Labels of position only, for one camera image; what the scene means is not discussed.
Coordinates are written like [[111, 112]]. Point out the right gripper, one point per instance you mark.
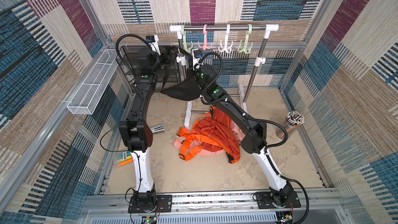
[[193, 76]]

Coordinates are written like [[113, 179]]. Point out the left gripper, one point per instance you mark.
[[164, 55]]

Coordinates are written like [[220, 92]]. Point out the black sling bag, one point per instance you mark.
[[188, 89]]

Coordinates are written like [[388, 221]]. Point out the orange sling bag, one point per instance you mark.
[[213, 128]]

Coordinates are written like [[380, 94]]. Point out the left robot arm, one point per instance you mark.
[[134, 130]]

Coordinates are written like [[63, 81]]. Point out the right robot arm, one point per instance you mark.
[[205, 70]]

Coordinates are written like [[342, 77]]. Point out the pink hook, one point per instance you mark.
[[205, 45]]

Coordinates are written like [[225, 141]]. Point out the left green hook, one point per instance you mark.
[[184, 40]]

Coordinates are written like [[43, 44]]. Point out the green hook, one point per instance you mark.
[[184, 40], [243, 47]]

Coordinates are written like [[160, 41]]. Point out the white hook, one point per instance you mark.
[[224, 47]]

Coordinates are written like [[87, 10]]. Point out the right green hook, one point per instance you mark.
[[243, 47]]

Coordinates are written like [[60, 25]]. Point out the white and steel garment rack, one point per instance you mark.
[[268, 29]]

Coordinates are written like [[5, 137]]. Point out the black mesh shelf rack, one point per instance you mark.
[[134, 60]]

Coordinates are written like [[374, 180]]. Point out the silver stapler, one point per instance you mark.
[[157, 129]]

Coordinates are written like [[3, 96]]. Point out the pack of highlighter markers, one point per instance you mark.
[[124, 158]]

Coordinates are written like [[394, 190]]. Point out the cup of coloured pencils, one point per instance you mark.
[[293, 120]]

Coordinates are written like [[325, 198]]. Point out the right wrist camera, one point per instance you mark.
[[197, 55]]

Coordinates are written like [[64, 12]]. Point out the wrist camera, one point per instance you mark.
[[197, 55], [153, 41]]

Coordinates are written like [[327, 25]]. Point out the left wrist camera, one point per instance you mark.
[[153, 41]]

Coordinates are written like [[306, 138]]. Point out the white wire basket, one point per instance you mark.
[[91, 90]]

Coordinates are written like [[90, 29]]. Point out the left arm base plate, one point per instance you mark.
[[161, 203]]

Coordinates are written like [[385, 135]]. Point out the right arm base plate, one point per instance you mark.
[[269, 200]]

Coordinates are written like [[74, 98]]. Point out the aluminium front rail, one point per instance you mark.
[[213, 207]]

